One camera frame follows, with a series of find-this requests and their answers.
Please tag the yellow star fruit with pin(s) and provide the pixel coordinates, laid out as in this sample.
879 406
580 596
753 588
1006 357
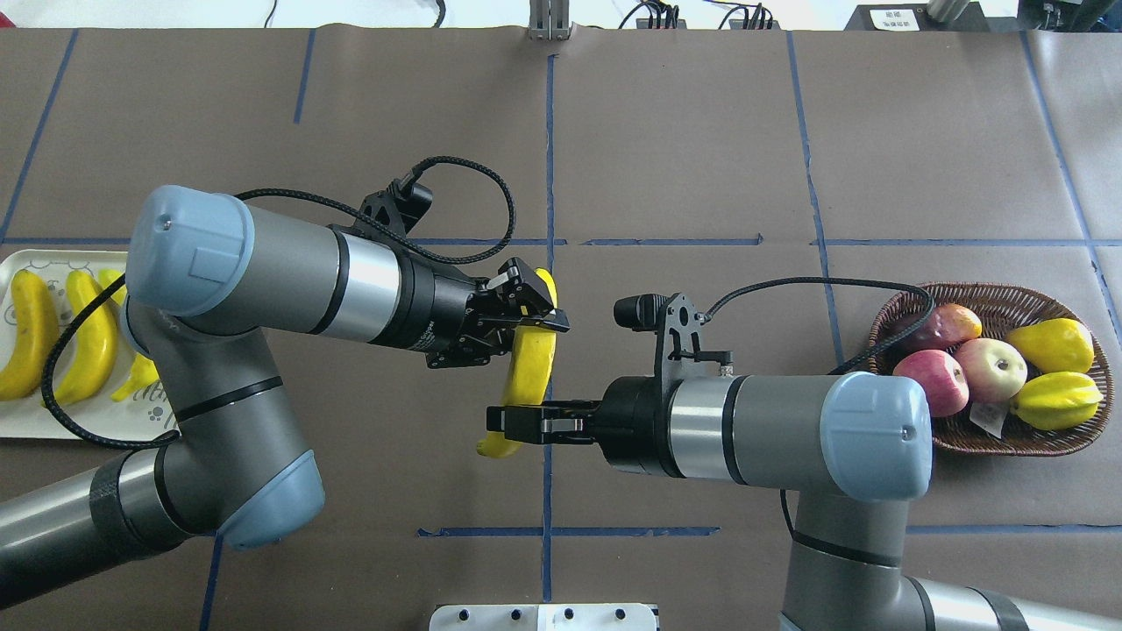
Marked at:
1056 401

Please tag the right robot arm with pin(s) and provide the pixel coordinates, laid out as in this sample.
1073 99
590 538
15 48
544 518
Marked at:
856 448

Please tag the red apple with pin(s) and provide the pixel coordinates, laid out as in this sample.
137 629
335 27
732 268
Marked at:
941 378

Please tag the white bear tray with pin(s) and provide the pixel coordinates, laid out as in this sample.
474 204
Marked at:
143 415

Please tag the brown wicker basket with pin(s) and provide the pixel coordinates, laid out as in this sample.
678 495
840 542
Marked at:
1001 309

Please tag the black box with label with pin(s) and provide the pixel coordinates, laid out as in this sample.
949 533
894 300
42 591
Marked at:
926 16

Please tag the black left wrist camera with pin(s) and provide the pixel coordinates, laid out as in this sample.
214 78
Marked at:
398 208

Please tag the black power strip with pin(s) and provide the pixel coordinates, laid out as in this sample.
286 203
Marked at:
696 15

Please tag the yellow banana with dark tip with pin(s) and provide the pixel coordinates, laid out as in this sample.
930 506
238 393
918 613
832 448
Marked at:
37 330

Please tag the yellow pear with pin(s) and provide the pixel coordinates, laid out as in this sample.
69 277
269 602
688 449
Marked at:
1055 345

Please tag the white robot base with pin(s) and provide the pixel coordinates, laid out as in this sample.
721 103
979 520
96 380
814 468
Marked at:
546 616

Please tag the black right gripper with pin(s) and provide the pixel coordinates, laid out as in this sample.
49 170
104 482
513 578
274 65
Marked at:
633 424

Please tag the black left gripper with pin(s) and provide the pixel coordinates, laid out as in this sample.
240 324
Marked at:
441 308

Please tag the grey metal post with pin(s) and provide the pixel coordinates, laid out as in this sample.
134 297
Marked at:
550 20

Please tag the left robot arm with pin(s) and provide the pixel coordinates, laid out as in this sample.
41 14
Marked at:
206 275

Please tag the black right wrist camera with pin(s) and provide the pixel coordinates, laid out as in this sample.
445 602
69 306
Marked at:
677 325

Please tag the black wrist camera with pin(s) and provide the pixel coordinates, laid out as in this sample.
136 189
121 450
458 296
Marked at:
677 325
398 208

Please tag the white paper tag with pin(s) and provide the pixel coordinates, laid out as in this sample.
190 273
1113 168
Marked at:
990 417

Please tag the yellow banana curved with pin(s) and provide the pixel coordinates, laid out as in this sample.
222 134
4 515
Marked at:
97 338

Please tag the yellow banana pale green side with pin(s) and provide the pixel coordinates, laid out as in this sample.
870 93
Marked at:
142 372

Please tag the pale green apple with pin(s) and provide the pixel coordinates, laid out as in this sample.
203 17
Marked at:
994 370

